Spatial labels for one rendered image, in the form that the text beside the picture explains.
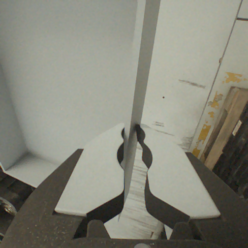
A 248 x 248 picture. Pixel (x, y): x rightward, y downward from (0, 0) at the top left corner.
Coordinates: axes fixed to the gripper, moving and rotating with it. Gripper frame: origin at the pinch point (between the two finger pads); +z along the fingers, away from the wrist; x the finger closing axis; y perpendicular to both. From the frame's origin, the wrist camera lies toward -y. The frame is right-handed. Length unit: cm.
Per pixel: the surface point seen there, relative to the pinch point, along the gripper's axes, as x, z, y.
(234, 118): 64, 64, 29
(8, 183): -32.4, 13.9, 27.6
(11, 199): -28.1, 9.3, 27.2
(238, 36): 61, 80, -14
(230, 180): 58, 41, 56
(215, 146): 60, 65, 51
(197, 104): 15.6, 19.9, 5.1
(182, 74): 11.4, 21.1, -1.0
